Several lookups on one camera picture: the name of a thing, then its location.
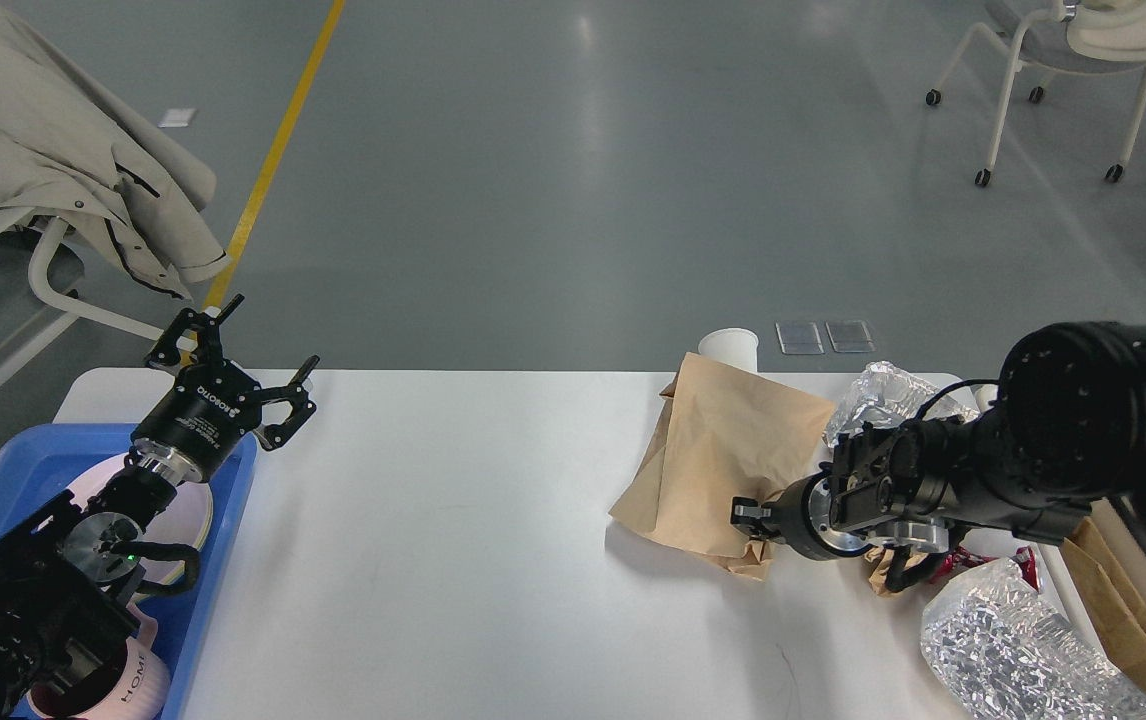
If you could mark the white paper cup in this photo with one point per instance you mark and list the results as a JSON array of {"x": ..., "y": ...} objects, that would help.
[{"x": 733, "y": 346}]

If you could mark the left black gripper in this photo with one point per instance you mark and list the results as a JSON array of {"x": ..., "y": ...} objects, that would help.
[{"x": 198, "y": 420}]

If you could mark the brown paper ball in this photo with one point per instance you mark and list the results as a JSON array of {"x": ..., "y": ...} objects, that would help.
[{"x": 878, "y": 570}]

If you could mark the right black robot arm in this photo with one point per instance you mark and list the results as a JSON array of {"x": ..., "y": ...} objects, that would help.
[{"x": 928, "y": 482}]

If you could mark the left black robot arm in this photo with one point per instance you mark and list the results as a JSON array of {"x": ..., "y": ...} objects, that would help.
[{"x": 69, "y": 571}]

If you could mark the beige coat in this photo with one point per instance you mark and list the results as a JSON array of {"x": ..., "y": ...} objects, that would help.
[{"x": 71, "y": 147}]

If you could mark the clear floor plate right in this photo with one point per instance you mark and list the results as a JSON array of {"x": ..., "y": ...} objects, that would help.
[{"x": 850, "y": 337}]

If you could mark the clear floor plate left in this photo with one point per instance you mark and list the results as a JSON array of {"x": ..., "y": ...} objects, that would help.
[{"x": 799, "y": 338}]

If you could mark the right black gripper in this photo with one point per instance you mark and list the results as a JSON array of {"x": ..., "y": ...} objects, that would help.
[{"x": 800, "y": 519}]

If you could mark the pink mug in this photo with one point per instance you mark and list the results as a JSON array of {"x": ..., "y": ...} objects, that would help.
[{"x": 132, "y": 685}]

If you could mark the white office chair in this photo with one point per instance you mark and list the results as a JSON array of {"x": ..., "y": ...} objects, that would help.
[{"x": 23, "y": 290}]

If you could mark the foil container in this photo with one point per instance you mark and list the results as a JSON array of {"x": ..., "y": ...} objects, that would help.
[
  {"x": 1005, "y": 653},
  {"x": 882, "y": 396}
]

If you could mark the white floor tag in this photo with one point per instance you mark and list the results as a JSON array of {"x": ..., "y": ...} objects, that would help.
[{"x": 176, "y": 118}]

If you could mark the blue plastic tray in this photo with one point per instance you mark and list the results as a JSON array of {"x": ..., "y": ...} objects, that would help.
[{"x": 41, "y": 461}]

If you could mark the pink plate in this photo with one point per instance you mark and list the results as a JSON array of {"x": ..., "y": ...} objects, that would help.
[{"x": 185, "y": 521}]

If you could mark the brown paper bag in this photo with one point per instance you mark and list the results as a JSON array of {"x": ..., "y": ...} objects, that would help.
[{"x": 723, "y": 433}]

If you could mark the paper bag in bin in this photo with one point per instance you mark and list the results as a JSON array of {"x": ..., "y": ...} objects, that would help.
[{"x": 1116, "y": 610}]

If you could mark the clear floor plate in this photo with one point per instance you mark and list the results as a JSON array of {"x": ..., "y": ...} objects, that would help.
[
  {"x": 799, "y": 338},
  {"x": 850, "y": 337}
]

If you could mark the crushed red soda can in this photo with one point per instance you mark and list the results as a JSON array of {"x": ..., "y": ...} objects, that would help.
[{"x": 960, "y": 559}]

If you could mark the far white chair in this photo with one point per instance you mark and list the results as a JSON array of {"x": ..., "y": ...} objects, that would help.
[{"x": 1060, "y": 38}]

